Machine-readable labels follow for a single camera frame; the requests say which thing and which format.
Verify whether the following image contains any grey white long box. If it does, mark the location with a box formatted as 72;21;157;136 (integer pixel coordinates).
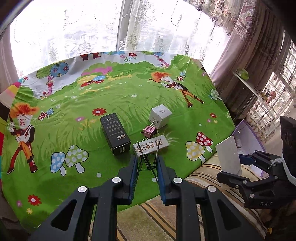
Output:
216;136;242;176

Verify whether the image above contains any black binder clip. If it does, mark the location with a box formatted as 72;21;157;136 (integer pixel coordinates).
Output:
137;142;160;183

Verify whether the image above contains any black rectangular box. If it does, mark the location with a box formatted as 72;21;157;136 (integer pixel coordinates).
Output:
100;113;131;156

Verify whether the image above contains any white box red text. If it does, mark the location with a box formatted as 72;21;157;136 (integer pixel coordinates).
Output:
132;135;170;157

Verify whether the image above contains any pink binder clip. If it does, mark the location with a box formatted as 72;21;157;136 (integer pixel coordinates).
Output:
140;120;159;138

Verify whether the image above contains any small white cube box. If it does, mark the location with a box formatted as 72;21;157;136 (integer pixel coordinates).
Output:
149;104;172;129

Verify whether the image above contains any purple white storage box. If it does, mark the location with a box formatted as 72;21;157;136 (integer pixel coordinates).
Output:
232;120;265;155

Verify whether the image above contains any white window grille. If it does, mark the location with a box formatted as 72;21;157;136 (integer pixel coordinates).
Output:
246;42;295;144

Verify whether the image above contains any white shelf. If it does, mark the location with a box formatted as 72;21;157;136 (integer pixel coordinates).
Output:
233;72;276;119

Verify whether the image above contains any green cartoon tablecloth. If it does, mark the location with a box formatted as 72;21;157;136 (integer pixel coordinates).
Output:
1;51;234;230

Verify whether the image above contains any green object on shelf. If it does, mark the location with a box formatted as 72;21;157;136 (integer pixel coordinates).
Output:
236;68;249;81

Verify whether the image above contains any pink drape curtain right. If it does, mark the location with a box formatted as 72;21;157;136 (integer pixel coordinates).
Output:
189;1;295;119

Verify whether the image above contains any pink drape curtain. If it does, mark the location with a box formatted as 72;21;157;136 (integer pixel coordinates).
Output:
0;26;19;93
189;1;295;119

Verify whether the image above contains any pink drape curtain left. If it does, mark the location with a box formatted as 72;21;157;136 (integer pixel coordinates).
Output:
0;26;19;93

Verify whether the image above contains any white lace curtain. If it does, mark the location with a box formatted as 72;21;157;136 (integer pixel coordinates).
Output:
8;1;229;77

